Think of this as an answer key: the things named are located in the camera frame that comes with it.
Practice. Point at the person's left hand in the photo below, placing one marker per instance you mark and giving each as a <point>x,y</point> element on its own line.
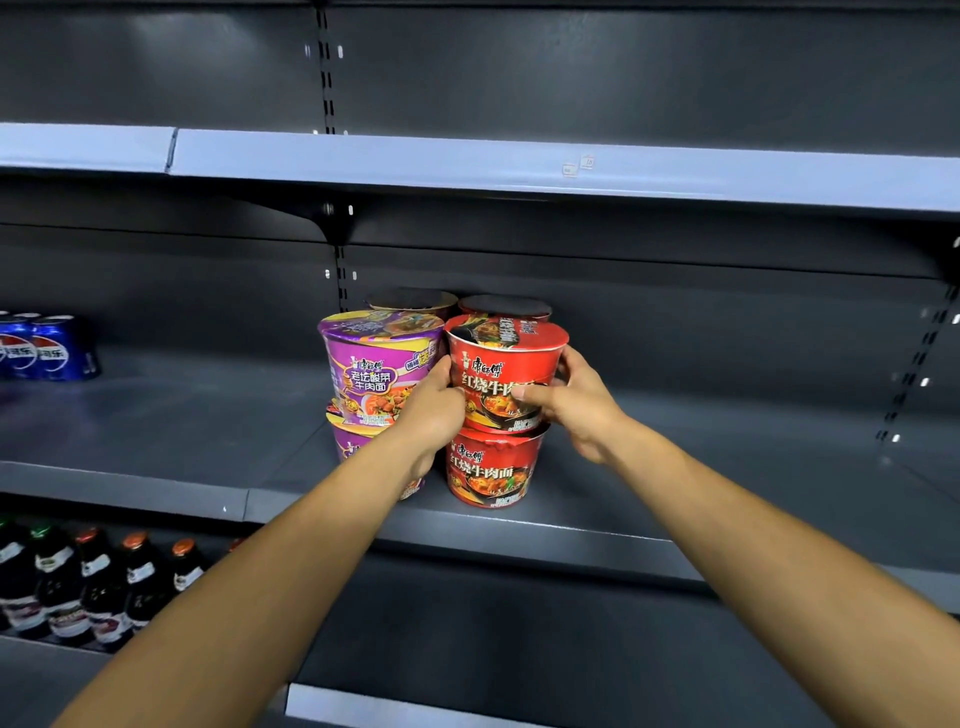
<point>435,412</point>

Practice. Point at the person's right hand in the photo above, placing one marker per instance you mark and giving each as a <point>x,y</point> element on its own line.
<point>589,412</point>

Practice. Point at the red cup noodle bowl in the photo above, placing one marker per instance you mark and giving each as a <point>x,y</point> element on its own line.
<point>502,352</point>
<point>506,305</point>
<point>491,469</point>

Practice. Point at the purple cup noodle bowl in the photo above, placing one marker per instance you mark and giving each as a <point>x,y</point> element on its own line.
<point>349,442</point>
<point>412,300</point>
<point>375,360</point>

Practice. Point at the dark metal store shelving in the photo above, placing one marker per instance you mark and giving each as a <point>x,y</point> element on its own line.
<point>712,337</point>

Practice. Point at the person's left forearm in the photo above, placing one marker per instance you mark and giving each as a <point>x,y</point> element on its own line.
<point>240,607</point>

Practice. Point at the person's right forearm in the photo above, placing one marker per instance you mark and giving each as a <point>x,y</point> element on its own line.
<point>787,585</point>

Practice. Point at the row of dark glass bottles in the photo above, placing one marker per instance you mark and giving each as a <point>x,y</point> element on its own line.
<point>82,585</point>

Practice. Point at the row of blue soda cans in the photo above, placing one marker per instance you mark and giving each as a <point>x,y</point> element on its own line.
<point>45,349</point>

